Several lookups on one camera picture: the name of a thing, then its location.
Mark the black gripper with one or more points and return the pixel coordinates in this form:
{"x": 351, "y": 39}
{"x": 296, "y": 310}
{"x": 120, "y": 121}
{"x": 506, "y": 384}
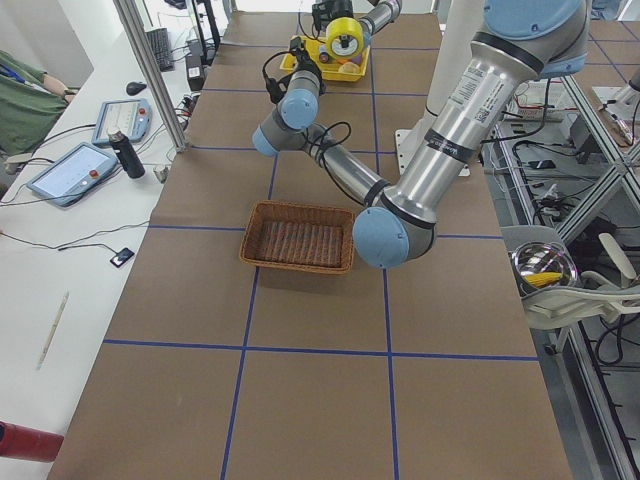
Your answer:
{"x": 342, "y": 7}

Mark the yellow tape roll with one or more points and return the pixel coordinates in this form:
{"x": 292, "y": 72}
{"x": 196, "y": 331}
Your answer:
{"x": 344, "y": 38}

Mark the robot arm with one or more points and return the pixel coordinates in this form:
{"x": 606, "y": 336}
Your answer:
{"x": 490, "y": 48}

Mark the yellow plastic basket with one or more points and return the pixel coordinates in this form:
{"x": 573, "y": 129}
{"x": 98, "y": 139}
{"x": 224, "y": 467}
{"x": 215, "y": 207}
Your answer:
{"x": 308, "y": 58}

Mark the brown wicker basket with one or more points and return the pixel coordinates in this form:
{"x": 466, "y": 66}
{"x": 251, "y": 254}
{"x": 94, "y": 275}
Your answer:
{"x": 299, "y": 237}

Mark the toy croissant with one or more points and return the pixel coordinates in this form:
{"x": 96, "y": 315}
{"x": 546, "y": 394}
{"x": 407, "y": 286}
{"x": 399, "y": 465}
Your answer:
{"x": 349, "y": 68}

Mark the black keyboard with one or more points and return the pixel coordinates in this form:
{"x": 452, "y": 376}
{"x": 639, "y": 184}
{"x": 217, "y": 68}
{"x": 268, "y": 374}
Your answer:
{"x": 158, "y": 40}

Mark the black computer mouse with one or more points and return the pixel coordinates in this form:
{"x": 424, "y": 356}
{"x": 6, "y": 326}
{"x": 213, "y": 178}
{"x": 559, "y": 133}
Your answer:
{"x": 135, "y": 88}

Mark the far teach pendant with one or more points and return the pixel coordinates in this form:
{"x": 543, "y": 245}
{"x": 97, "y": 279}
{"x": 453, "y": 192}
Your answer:
{"x": 132, "y": 117}

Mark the teach pendant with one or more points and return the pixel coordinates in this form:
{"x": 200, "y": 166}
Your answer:
{"x": 132, "y": 117}
{"x": 73, "y": 175}

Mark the black thermos bottle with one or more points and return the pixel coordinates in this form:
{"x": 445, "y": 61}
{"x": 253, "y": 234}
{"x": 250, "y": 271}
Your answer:
{"x": 125, "y": 153}

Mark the near teach pendant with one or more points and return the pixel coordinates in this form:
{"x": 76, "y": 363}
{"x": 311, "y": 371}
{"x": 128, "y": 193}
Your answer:
{"x": 73, "y": 175}

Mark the person in green shirt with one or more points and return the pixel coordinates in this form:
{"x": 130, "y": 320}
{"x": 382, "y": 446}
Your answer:
{"x": 32, "y": 100}

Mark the black smartphone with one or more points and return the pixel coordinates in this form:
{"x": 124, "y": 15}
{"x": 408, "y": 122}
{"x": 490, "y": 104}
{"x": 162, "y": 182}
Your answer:
{"x": 121, "y": 257}

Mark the metal pot with corn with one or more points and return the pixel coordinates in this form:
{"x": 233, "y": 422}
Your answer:
{"x": 538, "y": 265}

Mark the red cylinder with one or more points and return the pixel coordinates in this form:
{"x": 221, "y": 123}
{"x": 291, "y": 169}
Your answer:
{"x": 23, "y": 443}

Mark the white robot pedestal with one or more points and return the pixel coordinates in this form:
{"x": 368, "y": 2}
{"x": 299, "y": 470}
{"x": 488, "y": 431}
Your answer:
{"x": 464, "y": 19}

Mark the aluminium frame post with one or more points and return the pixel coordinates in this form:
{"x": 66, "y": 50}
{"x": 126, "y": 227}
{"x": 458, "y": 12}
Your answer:
{"x": 134, "y": 29}

